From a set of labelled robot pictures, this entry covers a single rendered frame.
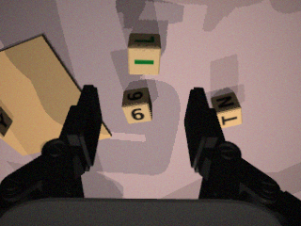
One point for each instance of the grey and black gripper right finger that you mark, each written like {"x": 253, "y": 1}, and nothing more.
{"x": 210, "y": 154}

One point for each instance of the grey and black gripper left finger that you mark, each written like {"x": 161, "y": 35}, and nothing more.
{"x": 62, "y": 161}

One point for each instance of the tan flat mat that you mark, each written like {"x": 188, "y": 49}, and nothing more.
{"x": 36, "y": 92}

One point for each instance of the tan letter block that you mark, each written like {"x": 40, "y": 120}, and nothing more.
{"x": 136, "y": 105}
{"x": 5, "y": 122}
{"x": 228, "y": 109}
{"x": 144, "y": 53}

